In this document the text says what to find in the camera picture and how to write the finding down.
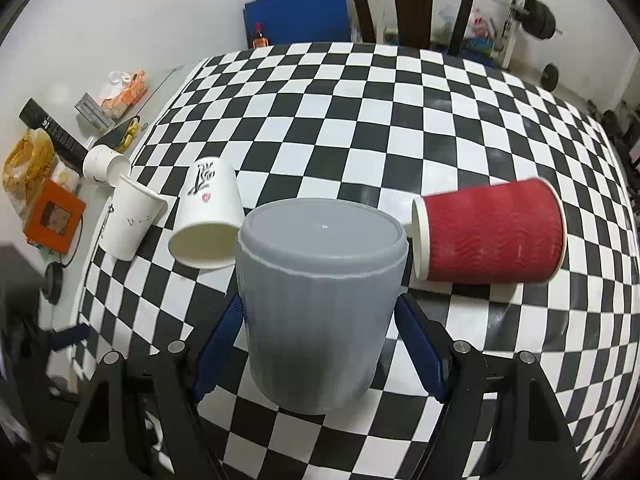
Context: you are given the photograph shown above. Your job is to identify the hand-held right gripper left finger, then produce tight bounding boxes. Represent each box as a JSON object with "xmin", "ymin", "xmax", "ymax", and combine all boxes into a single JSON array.
[{"xmin": 54, "ymin": 292, "xmax": 246, "ymax": 480}]

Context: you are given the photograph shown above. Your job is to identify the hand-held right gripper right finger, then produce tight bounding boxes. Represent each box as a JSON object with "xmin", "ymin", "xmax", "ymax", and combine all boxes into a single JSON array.
[{"xmin": 394, "ymin": 292, "xmax": 585, "ymax": 480}]

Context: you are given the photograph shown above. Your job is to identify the grey ribbed plastic cup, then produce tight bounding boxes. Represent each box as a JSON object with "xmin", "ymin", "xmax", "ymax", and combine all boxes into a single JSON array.
[{"xmin": 236, "ymin": 198, "xmax": 407, "ymax": 415}]

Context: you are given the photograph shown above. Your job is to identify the white paper cup black calligraphy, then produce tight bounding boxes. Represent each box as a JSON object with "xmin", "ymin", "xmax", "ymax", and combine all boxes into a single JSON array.
[{"xmin": 168, "ymin": 157, "xmax": 245, "ymax": 269}]

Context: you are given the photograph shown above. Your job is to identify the red ripple paper cup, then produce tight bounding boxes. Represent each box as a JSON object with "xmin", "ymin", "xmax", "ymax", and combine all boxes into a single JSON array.
[{"xmin": 411, "ymin": 178, "xmax": 568, "ymax": 286}]

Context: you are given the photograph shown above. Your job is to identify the white paper cup small marks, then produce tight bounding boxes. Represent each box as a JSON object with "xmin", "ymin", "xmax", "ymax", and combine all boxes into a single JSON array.
[{"xmin": 98, "ymin": 175, "xmax": 169, "ymax": 262}]

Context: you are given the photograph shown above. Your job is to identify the plain white paper cup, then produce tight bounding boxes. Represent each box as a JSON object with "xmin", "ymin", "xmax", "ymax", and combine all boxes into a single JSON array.
[{"xmin": 82, "ymin": 144, "xmax": 132, "ymax": 187}]

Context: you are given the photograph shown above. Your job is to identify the black round disc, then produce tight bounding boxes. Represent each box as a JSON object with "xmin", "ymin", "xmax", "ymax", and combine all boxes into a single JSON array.
[{"xmin": 43, "ymin": 262, "xmax": 63, "ymax": 306}]

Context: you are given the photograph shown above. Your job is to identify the orange square box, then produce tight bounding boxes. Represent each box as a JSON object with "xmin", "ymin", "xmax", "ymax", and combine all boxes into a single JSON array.
[{"xmin": 24, "ymin": 180, "xmax": 87, "ymax": 253}]

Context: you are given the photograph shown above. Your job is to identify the checkered tablecloth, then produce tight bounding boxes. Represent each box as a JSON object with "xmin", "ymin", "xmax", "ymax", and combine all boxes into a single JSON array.
[{"xmin": 75, "ymin": 41, "xmax": 632, "ymax": 461}]

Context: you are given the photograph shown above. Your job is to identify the black yellow tool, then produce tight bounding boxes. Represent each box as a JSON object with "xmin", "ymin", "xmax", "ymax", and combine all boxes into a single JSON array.
[{"xmin": 93, "ymin": 115, "xmax": 143, "ymax": 153}]

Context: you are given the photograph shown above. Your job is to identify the yellow snack bag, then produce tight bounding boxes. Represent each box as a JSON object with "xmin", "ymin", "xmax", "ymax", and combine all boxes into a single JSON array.
[{"xmin": 2, "ymin": 128, "xmax": 56, "ymax": 221}]

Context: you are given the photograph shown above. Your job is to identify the grey stapler box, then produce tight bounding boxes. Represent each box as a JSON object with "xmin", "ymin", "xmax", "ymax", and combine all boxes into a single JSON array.
[{"xmin": 75, "ymin": 93, "xmax": 117, "ymax": 132}]

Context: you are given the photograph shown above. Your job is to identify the orange snack packet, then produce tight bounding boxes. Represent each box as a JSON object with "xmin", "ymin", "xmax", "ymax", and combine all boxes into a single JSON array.
[{"xmin": 98, "ymin": 69, "xmax": 149, "ymax": 120}]

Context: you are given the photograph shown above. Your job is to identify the long black box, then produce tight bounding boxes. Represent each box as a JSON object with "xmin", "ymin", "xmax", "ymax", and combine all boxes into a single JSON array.
[{"xmin": 19, "ymin": 99, "xmax": 90, "ymax": 167}]

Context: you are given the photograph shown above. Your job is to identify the black weight plate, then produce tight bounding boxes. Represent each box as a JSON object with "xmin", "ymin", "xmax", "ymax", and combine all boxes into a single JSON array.
[{"xmin": 539, "ymin": 63, "xmax": 561, "ymax": 93}]

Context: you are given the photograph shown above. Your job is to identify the white plastic bag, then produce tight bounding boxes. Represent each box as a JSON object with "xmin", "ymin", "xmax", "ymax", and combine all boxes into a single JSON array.
[{"xmin": 467, "ymin": 8, "xmax": 493, "ymax": 41}]

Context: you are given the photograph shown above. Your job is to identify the blue board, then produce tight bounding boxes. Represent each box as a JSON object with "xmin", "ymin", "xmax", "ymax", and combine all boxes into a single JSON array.
[{"xmin": 244, "ymin": 0, "xmax": 351, "ymax": 48}]

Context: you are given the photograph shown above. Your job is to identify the dark wooden chair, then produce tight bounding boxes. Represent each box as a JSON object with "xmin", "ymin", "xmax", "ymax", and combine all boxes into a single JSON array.
[{"xmin": 348, "ymin": 0, "xmax": 476, "ymax": 57}]

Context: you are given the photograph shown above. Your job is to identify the barbell weight rack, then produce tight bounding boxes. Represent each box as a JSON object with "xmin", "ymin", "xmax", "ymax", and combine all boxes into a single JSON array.
[{"xmin": 495, "ymin": 0, "xmax": 563, "ymax": 71}]

